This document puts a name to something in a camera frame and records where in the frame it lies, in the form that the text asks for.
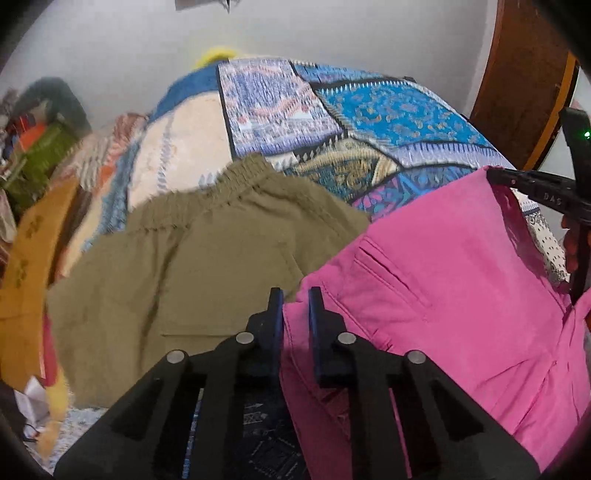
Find pink pants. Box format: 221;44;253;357
280;170;590;479

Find person's right hand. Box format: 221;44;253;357
561;216;580;274

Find brown wooden door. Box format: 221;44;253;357
470;0;579;170

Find olive green shorts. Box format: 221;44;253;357
47;155;369;408

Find blue patchwork bedspread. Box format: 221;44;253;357
55;56;569;285

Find orange wooden headboard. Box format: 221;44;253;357
1;179;79;391

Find green patterned bag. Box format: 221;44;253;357
2;121;77;219

